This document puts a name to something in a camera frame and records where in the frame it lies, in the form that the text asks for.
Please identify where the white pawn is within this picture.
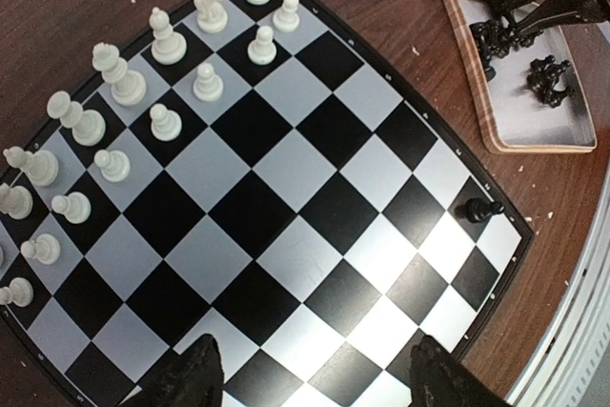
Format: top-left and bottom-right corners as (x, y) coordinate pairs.
(272, 0), (300, 33)
(94, 150), (131, 183)
(150, 103), (182, 142)
(0, 277), (34, 308)
(51, 192), (92, 224)
(20, 234), (61, 265)
(193, 62), (224, 102)
(247, 26), (277, 66)

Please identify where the white knight piece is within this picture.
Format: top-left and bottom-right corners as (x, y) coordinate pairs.
(0, 183), (33, 220)
(193, 0), (228, 33)

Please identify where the front aluminium rail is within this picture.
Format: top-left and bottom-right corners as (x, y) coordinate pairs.
(507, 180), (609, 406)

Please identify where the black chess pieces pile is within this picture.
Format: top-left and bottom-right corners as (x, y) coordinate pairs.
(469, 15), (578, 106)

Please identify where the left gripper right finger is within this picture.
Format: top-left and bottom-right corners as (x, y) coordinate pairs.
(410, 335), (509, 407)

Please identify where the white bishop piece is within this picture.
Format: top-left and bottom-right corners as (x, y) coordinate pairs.
(3, 146), (59, 187)
(149, 7), (187, 66)

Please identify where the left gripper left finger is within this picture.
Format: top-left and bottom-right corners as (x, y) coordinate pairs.
(128, 334), (224, 406)

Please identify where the black white chess board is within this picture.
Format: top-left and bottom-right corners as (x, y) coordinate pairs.
(1, 0), (533, 406)

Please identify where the white queen piece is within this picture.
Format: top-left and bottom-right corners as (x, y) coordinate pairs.
(91, 42), (147, 107)

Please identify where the black chess pawn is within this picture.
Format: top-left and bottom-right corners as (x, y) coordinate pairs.
(466, 197), (504, 223)

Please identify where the wooden metal tray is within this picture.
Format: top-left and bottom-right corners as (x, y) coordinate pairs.
(443, 0), (598, 154)

